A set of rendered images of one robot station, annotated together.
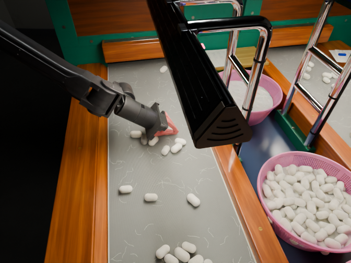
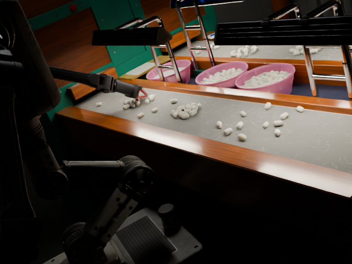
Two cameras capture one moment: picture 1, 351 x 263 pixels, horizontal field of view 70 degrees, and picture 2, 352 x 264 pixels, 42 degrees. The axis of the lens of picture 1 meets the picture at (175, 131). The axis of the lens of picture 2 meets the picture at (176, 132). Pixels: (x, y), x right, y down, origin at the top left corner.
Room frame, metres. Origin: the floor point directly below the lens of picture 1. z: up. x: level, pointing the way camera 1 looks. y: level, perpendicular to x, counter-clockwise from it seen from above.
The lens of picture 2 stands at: (-1.57, 0.70, 1.48)
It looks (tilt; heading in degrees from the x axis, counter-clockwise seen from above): 24 degrees down; 339
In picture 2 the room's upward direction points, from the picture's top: 19 degrees counter-clockwise
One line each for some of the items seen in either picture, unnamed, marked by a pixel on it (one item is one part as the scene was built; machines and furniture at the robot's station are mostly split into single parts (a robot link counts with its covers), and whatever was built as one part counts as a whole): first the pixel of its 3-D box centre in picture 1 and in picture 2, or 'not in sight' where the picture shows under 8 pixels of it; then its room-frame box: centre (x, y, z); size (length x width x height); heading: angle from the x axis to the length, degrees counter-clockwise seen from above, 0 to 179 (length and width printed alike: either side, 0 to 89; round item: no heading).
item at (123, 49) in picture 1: (141, 48); (92, 82); (0.95, 0.14, 0.83); 0.30 x 0.06 x 0.07; 101
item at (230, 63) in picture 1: (207, 93); (151, 63); (0.54, -0.09, 0.90); 0.20 x 0.19 x 0.45; 11
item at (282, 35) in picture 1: (296, 34); (179, 37); (1.08, -0.53, 0.83); 0.30 x 0.06 x 0.07; 101
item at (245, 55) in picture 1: (224, 58); (146, 67); (0.97, -0.21, 0.77); 0.33 x 0.15 x 0.01; 101
